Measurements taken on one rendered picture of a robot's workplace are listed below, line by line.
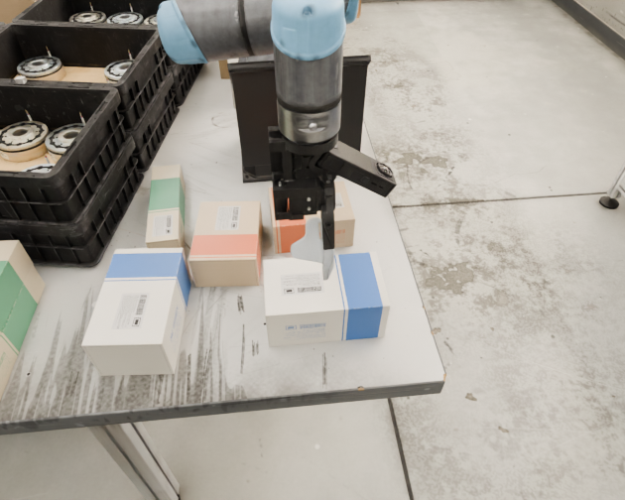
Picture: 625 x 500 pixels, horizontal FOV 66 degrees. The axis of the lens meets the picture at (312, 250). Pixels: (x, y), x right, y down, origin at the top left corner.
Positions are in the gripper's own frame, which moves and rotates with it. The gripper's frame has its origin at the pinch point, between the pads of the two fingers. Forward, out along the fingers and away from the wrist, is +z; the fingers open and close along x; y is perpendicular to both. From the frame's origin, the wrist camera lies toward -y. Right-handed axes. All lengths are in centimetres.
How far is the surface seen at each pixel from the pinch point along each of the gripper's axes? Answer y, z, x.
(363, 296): -6.1, 9.3, 3.6
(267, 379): 10.5, 18.2, 12.0
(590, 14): -224, 80, -283
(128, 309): 31.5, 9.1, 2.5
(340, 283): -2.8, 9.3, 0.6
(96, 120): 39, -5, -31
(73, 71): 56, 5, -73
